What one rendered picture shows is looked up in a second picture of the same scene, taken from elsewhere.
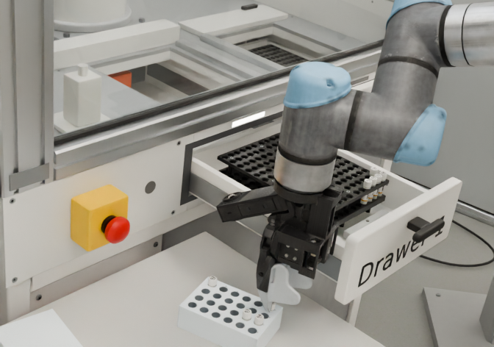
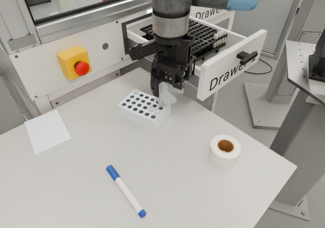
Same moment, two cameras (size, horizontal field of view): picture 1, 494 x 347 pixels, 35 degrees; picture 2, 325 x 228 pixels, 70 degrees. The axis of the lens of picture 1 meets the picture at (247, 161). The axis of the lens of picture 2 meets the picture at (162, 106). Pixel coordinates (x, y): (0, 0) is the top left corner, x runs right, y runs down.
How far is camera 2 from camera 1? 52 cm
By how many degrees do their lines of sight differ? 16
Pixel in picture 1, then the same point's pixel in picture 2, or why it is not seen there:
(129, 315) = (96, 110)
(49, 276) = (58, 92)
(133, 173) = (93, 39)
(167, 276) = (118, 89)
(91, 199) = (66, 53)
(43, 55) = not seen: outside the picture
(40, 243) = (45, 78)
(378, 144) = not seen: outside the picture
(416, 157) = (243, 3)
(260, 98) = not seen: outside the picture
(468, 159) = not seen: hidden behind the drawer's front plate
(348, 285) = (203, 91)
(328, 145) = (181, 3)
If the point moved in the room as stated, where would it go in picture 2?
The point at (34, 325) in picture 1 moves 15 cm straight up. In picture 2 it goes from (45, 119) to (22, 73)
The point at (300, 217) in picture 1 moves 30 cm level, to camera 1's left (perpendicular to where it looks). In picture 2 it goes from (171, 54) to (41, 46)
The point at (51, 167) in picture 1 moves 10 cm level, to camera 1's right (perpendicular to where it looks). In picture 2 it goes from (36, 36) to (75, 38)
